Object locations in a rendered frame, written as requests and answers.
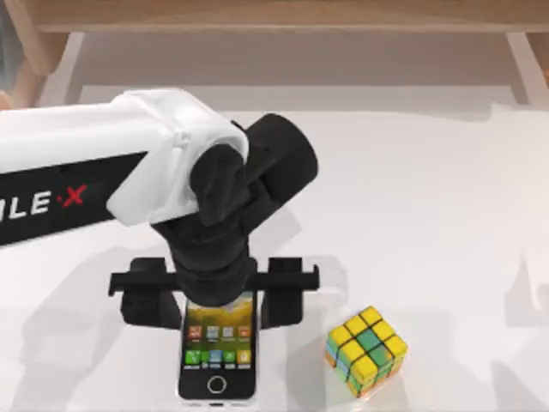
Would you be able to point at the black smartphone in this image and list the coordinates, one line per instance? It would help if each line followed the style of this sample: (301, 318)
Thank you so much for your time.
(218, 356)

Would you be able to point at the yellow and green puzzle cube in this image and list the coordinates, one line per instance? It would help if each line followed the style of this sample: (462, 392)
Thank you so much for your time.
(364, 349)

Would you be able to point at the wooden shelf unit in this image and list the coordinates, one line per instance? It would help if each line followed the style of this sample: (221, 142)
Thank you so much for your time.
(274, 15)

